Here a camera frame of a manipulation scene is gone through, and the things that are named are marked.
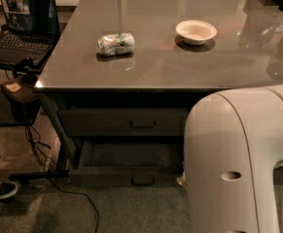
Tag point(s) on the grey drawer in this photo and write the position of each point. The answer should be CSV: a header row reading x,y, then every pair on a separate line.
x,y
79,122
128,163

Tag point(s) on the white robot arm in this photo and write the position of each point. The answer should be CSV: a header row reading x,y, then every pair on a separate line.
x,y
233,141

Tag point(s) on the white paper bowl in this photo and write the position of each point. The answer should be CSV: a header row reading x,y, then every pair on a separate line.
x,y
196,32

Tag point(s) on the wrapped snack package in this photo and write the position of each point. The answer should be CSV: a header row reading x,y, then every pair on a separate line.
x,y
116,44

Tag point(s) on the black laptop stand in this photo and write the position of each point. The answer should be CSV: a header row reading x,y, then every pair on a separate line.
x,y
19,106

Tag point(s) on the black laptop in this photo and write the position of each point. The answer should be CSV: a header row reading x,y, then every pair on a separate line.
x,y
32,31

